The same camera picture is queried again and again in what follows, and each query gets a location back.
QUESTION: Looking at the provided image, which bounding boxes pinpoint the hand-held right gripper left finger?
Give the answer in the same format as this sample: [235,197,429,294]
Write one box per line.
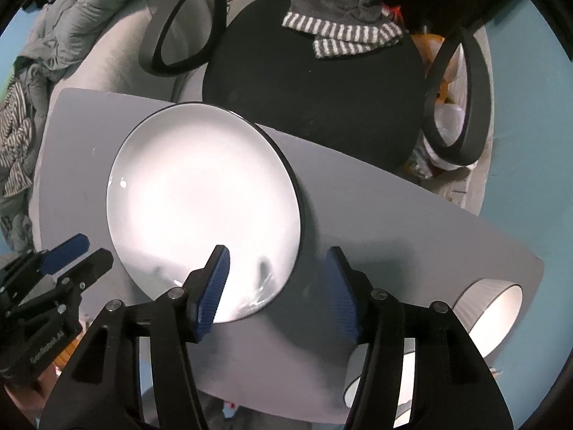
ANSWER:
[38,245,231,430]

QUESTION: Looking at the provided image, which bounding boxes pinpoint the grey sofa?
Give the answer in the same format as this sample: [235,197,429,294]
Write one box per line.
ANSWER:
[45,0,216,104]

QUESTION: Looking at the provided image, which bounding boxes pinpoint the white plate with black rim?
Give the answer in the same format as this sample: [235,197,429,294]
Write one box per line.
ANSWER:
[106,102,304,324]

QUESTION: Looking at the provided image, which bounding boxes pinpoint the knotted white plastic bag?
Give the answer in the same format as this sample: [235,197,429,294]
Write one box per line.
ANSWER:
[430,103,471,162]

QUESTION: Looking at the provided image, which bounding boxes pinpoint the orange packaging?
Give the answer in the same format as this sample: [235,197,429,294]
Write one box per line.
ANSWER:
[409,31,471,104]

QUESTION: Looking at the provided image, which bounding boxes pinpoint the grey puffer duvet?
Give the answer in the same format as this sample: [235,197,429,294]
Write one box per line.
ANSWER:
[27,0,159,81]

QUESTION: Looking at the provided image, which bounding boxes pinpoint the black white striped cloth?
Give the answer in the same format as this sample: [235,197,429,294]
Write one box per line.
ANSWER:
[0,81,37,198]

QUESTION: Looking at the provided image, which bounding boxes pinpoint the black office chair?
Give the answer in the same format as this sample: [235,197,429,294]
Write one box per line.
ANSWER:
[139,0,493,171]

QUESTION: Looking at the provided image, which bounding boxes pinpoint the dark grey hoodie striped cuffs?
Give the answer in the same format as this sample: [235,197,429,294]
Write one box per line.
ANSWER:
[282,0,406,59]

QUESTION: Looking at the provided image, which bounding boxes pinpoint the person's left hand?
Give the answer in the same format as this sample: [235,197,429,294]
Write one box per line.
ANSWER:
[2,367,59,417]

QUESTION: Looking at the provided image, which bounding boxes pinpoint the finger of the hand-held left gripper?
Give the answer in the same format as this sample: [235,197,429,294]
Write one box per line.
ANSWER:
[42,234,90,274]
[67,248,115,296]

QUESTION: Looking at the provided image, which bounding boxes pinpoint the white bowl with black rim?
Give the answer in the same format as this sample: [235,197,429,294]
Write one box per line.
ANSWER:
[451,278,523,360]
[342,336,418,430]

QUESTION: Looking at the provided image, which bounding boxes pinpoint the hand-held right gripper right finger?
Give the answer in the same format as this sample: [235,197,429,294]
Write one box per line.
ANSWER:
[326,246,513,430]

